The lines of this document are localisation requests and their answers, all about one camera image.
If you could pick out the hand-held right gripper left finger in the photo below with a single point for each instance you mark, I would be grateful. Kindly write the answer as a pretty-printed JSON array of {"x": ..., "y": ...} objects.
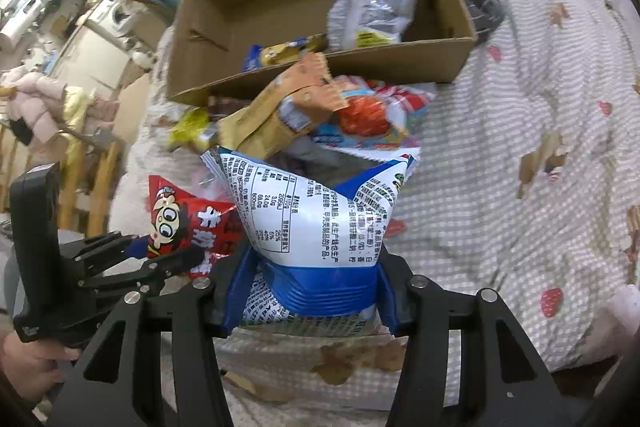
[{"x": 234, "y": 302}]

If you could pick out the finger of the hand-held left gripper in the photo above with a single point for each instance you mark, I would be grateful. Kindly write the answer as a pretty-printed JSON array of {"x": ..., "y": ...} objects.
[
  {"x": 134, "y": 246},
  {"x": 170, "y": 265}
]

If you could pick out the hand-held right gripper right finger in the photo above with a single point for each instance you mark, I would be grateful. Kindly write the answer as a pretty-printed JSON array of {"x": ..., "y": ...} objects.
[{"x": 389, "y": 302}]

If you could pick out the red cartoon snack packet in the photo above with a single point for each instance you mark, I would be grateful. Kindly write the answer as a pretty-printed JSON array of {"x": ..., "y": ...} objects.
[{"x": 175, "y": 212}]

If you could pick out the blue and white snack bag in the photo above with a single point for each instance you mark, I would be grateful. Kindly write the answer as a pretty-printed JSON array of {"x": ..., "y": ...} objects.
[{"x": 310, "y": 227}]

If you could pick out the tan snack packet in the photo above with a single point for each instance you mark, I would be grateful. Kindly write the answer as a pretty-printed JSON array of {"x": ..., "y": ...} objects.
[{"x": 260, "y": 112}]

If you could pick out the red and white snack bag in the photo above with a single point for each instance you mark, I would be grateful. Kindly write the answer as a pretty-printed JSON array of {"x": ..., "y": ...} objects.
[{"x": 370, "y": 114}]

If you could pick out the person's left forearm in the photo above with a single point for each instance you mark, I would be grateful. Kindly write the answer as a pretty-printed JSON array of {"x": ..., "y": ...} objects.
[{"x": 12, "y": 407}]

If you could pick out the person's left hand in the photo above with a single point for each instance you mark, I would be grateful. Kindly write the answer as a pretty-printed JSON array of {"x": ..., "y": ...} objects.
[{"x": 30, "y": 359}]

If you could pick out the wooden chair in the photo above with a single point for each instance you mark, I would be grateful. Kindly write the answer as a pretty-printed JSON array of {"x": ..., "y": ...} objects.
[{"x": 100, "y": 177}]

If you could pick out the pink jacket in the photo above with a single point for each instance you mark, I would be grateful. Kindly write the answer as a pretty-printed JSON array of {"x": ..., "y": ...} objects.
[{"x": 35, "y": 102}]

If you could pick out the white cabinet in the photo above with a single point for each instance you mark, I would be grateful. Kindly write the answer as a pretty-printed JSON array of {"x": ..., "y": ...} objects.
[{"x": 95, "y": 57}]

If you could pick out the white appliance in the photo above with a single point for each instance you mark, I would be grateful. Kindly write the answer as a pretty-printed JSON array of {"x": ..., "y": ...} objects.
[{"x": 17, "y": 22}]

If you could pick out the checked bed sheet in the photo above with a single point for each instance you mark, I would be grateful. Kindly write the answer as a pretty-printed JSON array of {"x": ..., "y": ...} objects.
[{"x": 500, "y": 107}]

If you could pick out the white washing machine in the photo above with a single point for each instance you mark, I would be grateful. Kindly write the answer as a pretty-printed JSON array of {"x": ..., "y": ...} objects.
[{"x": 112, "y": 14}]

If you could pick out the yellow and blue snack packet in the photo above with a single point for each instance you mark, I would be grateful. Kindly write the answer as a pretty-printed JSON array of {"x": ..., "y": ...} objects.
[{"x": 285, "y": 52}]

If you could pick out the silver snack bag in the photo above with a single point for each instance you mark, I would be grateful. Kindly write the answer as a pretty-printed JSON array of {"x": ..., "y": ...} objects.
[{"x": 370, "y": 14}]

